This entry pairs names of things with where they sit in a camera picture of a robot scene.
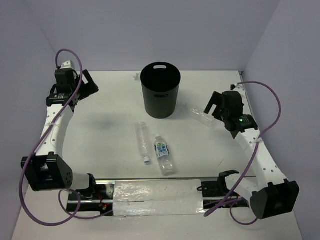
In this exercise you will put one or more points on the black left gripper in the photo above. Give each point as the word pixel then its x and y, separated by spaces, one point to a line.
pixel 90 88

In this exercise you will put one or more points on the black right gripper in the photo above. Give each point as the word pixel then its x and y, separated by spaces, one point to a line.
pixel 215 99

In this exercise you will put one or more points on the crushed clear plastic bottle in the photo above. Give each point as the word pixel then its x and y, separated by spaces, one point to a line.
pixel 205 119

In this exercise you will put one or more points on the labelled bottle white cap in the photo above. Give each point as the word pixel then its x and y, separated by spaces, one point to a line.
pixel 163 156

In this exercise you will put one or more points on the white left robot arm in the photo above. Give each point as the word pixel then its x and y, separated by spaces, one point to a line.
pixel 47 169

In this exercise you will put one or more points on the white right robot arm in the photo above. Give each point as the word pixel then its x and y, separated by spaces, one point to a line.
pixel 273 194

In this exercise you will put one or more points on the black plastic bin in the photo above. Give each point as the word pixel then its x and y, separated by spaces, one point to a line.
pixel 160 83

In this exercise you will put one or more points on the clear bottle blue cap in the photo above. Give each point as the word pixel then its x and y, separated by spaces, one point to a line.
pixel 143 141

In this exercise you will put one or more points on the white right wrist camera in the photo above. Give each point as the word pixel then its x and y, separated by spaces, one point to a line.
pixel 234 86

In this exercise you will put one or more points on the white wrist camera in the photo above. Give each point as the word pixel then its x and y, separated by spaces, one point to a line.
pixel 234 86
pixel 69 64

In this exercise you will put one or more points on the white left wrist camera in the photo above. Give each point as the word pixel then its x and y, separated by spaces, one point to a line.
pixel 69 64

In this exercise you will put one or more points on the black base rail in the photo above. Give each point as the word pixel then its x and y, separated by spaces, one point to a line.
pixel 102 200

